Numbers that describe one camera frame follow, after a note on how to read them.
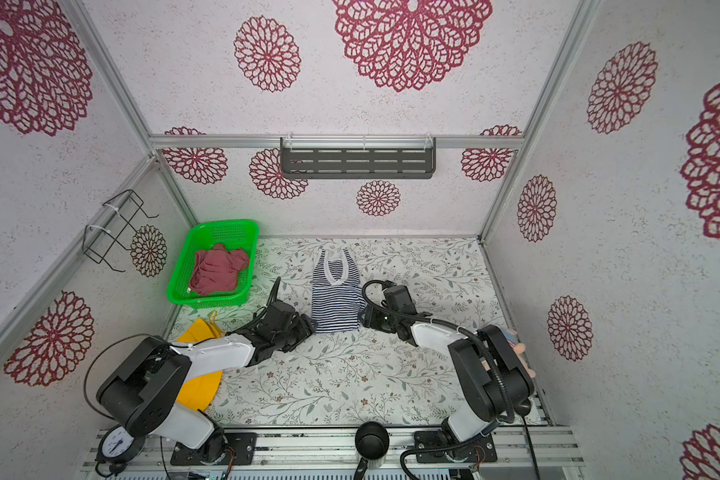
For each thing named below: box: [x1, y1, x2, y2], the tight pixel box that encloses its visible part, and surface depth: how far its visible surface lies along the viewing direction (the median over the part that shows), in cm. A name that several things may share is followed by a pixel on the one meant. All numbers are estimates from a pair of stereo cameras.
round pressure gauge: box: [97, 424, 146, 474], surface depth 73 cm
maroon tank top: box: [190, 243, 249, 295], surface depth 105 cm
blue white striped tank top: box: [311, 248, 366, 333], surface depth 105 cm
